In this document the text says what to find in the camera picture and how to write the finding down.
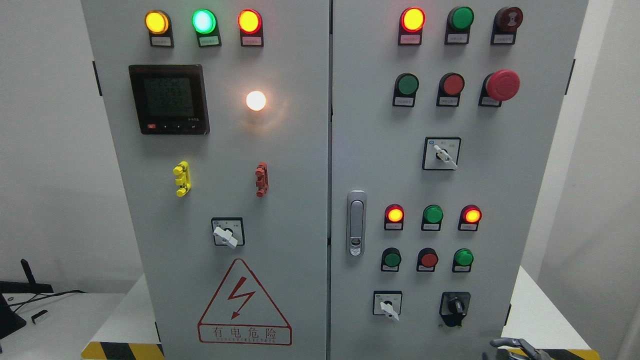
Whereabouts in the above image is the black device with antenna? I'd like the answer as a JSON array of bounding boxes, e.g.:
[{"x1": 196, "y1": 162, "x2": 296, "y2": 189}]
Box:
[{"x1": 0, "y1": 258, "x2": 55, "y2": 341}]

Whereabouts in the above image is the white selector switch left door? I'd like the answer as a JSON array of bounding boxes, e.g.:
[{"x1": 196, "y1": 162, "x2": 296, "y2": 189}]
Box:
[{"x1": 210, "y1": 217, "x2": 246, "y2": 249}]

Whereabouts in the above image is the green indicator lamp top left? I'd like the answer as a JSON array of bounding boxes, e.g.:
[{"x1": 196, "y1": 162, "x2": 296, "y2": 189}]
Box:
[{"x1": 191, "y1": 8, "x2": 222, "y2": 48}]

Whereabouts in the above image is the red lamp middle right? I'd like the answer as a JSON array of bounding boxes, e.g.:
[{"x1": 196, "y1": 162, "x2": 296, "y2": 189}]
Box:
[{"x1": 458, "y1": 204, "x2": 483, "y2": 231}]

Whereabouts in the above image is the green lamp middle centre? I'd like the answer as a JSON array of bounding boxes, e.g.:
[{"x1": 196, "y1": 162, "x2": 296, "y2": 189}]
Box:
[{"x1": 421, "y1": 204, "x2": 444, "y2": 231}]

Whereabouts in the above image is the grey right cabinet door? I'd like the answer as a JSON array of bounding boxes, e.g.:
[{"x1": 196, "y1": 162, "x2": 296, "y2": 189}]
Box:
[{"x1": 329, "y1": 0, "x2": 588, "y2": 360}]

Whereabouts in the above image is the grey left cabinet door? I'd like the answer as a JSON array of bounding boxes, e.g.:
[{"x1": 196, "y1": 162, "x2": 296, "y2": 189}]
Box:
[{"x1": 81, "y1": 0, "x2": 330, "y2": 360}]

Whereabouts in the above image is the red push button lower centre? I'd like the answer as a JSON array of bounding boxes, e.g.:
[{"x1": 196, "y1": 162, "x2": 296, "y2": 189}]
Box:
[{"x1": 416, "y1": 247, "x2": 439, "y2": 272}]

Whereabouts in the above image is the black digital power meter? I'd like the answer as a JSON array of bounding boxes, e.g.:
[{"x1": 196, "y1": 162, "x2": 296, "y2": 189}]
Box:
[{"x1": 128, "y1": 64, "x2": 210, "y2": 135}]

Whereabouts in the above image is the red push button upper row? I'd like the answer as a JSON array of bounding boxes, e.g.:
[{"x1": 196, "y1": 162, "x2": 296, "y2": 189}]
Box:
[{"x1": 436, "y1": 72, "x2": 466, "y2": 107}]

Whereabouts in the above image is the yellow indicator lamp top left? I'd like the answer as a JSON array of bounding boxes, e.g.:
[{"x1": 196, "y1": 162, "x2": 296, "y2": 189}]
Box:
[{"x1": 144, "y1": 9, "x2": 174, "y2": 48}]

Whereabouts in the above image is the yellow terminal connector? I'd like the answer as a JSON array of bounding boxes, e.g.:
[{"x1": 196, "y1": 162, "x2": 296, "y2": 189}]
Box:
[{"x1": 173, "y1": 161, "x2": 192, "y2": 198}]

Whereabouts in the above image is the black rotary knob switch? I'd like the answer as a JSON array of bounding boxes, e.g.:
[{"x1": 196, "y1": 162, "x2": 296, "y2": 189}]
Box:
[{"x1": 439, "y1": 291, "x2": 471, "y2": 328}]

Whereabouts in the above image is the red lit lamp top right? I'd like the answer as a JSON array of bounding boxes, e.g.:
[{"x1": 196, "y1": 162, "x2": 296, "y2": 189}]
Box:
[{"x1": 397, "y1": 6, "x2": 426, "y2": 46}]

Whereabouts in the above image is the grey cabinet door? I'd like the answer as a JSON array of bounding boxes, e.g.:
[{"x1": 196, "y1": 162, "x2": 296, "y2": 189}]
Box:
[
  {"x1": 81, "y1": 0, "x2": 330, "y2": 360},
  {"x1": 329, "y1": 0, "x2": 588, "y2": 360}
]

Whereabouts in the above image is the red lamp middle left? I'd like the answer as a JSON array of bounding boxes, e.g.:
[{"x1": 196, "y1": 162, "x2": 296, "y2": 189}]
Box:
[{"x1": 384, "y1": 203, "x2": 404, "y2": 231}]

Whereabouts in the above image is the white selector switch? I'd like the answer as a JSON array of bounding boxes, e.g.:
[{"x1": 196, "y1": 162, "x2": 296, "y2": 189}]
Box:
[
  {"x1": 422, "y1": 136, "x2": 462, "y2": 171},
  {"x1": 372, "y1": 291, "x2": 403, "y2": 322}
]

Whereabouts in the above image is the red emergency stop mushroom button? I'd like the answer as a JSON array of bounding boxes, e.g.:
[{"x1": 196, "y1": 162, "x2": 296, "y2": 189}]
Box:
[{"x1": 478, "y1": 69, "x2": 521, "y2": 108}]

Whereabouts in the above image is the dark red buzzer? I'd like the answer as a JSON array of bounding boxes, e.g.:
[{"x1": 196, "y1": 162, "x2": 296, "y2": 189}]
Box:
[{"x1": 490, "y1": 6, "x2": 524, "y2": 46}]

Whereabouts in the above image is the green push button lower left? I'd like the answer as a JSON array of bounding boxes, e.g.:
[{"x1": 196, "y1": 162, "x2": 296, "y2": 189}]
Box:
[{"x1": 380, "y1": 247, "x2": 402, "y2": 272}]

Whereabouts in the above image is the black cable on table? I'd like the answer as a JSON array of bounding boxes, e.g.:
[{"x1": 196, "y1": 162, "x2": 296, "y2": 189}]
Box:
[{"x1": 8, "y1": 289, "x2": 88, "y2": 315}]

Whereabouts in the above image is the green push button lower right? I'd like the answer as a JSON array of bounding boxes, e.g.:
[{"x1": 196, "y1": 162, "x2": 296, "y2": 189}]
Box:
[{"x1": 451, "y1": 248, "x2": 474, "y2": 273}]

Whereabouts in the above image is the red indicator lamp top left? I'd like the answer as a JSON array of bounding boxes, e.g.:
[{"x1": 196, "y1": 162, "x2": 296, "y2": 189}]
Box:
[{"x1": 237, "y1": 8, "x2": 265, "y2": 47}]

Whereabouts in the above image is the small black white adapter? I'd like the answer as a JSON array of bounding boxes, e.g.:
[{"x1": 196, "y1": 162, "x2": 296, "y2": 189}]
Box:
[{"x1": 30, "y1": 309, "x2": 50, "y2": 325}]

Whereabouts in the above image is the white glowing indicator lamp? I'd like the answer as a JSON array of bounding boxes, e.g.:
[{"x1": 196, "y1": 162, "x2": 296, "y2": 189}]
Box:
[{"x1": 246, "y1": 90, "x2": 267, "y2": 112}]

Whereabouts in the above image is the red terminal connector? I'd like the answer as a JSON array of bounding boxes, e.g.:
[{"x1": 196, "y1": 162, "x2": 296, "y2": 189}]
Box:
[{"x1": 254, "y1": 161, "x2": 269, "y2": 198}]

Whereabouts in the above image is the silver door latch handle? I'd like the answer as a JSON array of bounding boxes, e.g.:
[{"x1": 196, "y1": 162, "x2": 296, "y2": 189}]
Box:
[{"x1": 346, "y1": 190, "x2": 367, "y2": 256}]

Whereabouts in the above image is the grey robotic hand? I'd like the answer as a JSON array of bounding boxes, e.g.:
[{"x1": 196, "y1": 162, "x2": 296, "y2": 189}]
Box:
[{"x1": 489, "y1": 337, "x2": 553, "y2": 360}]

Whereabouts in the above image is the white selector switch upper right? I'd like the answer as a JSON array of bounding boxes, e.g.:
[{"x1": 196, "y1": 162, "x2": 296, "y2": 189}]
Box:
[{"x1": 422, "y1": 136, "x2": 462, "y2": 171}]

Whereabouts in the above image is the green unlit lamp top right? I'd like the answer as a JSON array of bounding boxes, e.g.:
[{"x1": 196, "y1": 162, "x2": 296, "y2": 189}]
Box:
[{"x1": 445, "y1": 6, "x2": 474, "y2": 44}]

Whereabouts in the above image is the red electric hazard warning sticker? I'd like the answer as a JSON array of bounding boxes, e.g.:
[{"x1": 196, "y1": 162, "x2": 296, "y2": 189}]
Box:
[{"x1": 198, "y1": 259, "x2": 293, "y2": 346}]

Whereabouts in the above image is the green push button upper row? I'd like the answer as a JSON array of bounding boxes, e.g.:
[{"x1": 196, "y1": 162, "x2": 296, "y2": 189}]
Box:
[{"x1": 392, "y1": 72, "x2": 419, "y2": 108}]

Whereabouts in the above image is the white selector switch lower right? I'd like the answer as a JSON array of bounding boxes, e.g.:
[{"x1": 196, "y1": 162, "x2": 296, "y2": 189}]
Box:
[{"x1": 372, "y1": 291, "x2": 403, "y2": 322}]

